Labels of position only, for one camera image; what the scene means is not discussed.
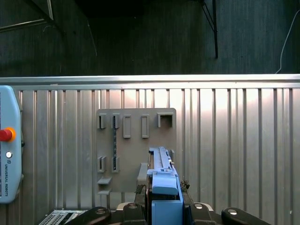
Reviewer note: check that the green RAM stick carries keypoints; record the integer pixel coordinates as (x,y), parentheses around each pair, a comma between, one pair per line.
(114,145)

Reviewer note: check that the hard disk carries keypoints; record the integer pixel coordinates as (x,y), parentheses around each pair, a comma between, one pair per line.
(166,192)

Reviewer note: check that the pale blue teach pendant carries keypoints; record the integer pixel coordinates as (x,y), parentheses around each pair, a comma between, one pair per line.
(10,168)

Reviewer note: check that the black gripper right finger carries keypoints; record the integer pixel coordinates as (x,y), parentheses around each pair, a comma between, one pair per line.
(199,215)

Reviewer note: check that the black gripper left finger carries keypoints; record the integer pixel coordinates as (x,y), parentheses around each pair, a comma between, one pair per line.
(133,215)

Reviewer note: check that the black PC case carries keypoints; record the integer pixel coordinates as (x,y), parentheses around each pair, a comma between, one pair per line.
(58,218)

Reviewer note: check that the black desk leg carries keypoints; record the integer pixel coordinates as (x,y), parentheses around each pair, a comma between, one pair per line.
(215,35)

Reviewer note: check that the grey parts rack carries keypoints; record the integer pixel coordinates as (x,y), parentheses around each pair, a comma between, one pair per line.
(136,145)

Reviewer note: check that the metal desk frame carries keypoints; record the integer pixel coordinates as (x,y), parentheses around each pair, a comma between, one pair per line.
(28,22)

